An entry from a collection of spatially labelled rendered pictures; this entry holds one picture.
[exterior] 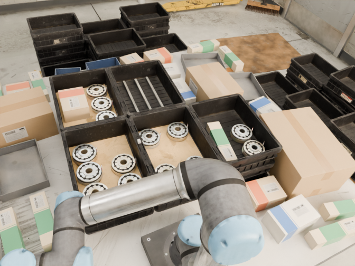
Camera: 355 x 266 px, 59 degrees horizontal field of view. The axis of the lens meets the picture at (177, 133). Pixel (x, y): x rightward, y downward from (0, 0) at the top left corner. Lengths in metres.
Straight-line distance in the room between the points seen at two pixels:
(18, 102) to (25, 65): 1.83
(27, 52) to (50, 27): 0.72
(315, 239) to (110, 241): 0.84
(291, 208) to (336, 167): 0.27
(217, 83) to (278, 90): 1.19
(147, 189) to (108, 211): 0.11
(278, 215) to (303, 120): 0.53
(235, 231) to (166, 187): 0.20
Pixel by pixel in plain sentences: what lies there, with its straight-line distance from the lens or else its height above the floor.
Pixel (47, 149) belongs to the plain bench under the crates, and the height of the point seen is 0.70.
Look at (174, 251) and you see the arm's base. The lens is 1.23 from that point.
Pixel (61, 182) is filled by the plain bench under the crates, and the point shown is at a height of 0.70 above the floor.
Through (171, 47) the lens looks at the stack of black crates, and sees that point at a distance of 3.00.
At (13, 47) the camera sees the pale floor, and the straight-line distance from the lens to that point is 3.85.
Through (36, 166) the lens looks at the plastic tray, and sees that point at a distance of 1.62.
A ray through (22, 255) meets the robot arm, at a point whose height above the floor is 1.24.
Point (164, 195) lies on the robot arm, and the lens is 0.75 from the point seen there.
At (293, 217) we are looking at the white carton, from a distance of 1.44.
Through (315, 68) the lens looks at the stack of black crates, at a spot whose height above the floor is 0.38.
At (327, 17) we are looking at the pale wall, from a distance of 4.39.
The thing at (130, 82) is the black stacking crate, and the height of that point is 0.83.
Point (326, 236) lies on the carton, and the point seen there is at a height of 0.76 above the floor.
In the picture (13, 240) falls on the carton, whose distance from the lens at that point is 1.38.
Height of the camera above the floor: 1.94
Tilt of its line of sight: 47 degrees down
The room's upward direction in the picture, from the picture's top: 7 degrees clockwise
